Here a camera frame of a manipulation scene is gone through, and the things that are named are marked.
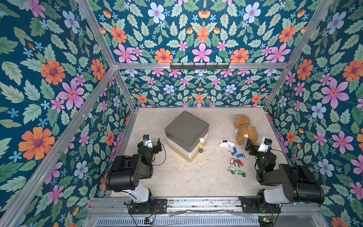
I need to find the blue tag key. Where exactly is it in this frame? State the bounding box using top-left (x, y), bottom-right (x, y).
top-left (236, 154), bottom-right (248, 159)
top-left (228, 147), bottom-right (237, 156)

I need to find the green tag key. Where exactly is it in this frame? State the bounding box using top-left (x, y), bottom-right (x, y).
top-left (227, 166), bottom-right (236, 175)
top-left (237, 170), bottom-right (246, 177)

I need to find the grey top drawer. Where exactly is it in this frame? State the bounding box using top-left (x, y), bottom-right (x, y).
top-left (187, 132), bottom-right (209, 153)

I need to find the yellow drawer cabinet base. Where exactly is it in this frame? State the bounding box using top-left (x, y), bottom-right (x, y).
top-left (169, 144), bottom-right (204, 162)

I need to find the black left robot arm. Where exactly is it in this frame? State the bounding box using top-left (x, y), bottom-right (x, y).
top-left (105, 140), bottom-right (164, 192)

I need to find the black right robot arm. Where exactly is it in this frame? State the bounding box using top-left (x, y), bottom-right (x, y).
top-left (245, 137), bottom-right (325, 206)

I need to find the grey top drawer cabinet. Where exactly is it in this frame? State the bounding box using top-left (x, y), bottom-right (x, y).
top-left (164, 111), bottom-right (209, 148)

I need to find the brown teddy bear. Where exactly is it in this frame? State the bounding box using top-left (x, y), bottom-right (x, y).
top-left (234, 115), bottom-right (258, 146)

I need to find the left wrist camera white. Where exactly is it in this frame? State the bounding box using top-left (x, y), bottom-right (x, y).
top-left (142, 134), bottom-right (153, 148)

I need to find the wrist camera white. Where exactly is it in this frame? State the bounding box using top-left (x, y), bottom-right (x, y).
top-left (142, 134), bottom-right (153, 148)
top-left (258, 137), bottom-right (273, 153)

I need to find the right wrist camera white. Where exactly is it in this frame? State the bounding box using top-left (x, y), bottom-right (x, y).
top-left (258, 137), bottom-right (273, 153)

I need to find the aluminium frame left floor rail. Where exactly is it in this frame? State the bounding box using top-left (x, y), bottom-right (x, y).
top-left (115, 108), bottom-right (140, 157)

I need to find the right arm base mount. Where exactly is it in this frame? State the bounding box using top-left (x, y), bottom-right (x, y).
top-left (239, 189), bottom-right (291, 214)

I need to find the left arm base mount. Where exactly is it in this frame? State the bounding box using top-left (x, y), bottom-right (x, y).
top-left (122, 184), bottom-right (168, 215)

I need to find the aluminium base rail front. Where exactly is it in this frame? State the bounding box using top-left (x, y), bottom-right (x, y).
top-left (83, 197), bottom-right (328, 227)

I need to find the black wall hook rail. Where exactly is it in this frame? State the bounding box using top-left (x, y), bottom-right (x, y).
top-left (170, 63), bottom-right (230, 71)

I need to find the aluminium frame left top beam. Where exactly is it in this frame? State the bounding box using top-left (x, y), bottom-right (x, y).
top-left (1, 67), bottom-right (116, 227)

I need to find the aluminium frame left rear post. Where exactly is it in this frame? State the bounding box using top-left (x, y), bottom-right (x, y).
top-left (78, 1), bottom-right (136, 113)

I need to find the aluminium frame post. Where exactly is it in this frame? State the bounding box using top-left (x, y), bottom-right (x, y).
top-left (78, 1), bottom-right (136, 113)
top-left (264, 0), bottom-right (334, 112)

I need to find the aluminium frame right rear post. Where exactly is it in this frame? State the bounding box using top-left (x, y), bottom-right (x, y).
top-left (264, 0), bottom-right (334, 112)

